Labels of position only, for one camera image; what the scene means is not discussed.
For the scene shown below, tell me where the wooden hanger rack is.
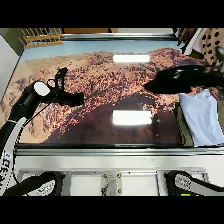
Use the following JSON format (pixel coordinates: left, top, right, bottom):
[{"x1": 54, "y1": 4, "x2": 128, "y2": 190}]
[{"x1": 19, "y1": 27, "x2": 65, "y2": 49}]

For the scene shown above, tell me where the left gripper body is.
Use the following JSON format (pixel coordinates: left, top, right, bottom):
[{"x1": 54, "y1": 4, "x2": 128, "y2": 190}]
[{"x1": 54, "y1": 89, "x2": 85, "y2": 108}]

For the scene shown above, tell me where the black cable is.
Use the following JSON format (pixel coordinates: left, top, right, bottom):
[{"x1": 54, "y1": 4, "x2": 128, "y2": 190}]
[{"x1": 23, "y1": 101, "x2": 56, "y2": 128}]

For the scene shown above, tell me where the white black-spotted garment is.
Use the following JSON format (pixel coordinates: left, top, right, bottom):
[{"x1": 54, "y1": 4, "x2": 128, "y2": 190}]
[{"x1": 199, "y1": 27, "x2": 224, "y2": 66}]

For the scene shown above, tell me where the silver frame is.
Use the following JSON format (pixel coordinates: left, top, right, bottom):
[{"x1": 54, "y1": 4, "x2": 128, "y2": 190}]
[{"x1": 14, "y1": 146, "x2": 224, "y2": 197}]

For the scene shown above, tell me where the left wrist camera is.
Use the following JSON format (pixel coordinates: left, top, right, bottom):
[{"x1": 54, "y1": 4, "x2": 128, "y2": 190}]
[{"x1": 46, "y1": 66, "x2": 70, "y2": 94}]

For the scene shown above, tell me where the olive green garment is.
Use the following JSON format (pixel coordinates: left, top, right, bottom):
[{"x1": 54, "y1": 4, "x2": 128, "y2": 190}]
[{"x1": 175, "y1": 99, "x2": 224, "y2": 147}]

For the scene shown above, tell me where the pale blue garment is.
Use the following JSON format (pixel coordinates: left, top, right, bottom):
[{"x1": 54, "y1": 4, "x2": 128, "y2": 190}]
[{"x1": 179, "y1": 88, "x2": 224, "y2": 147}]

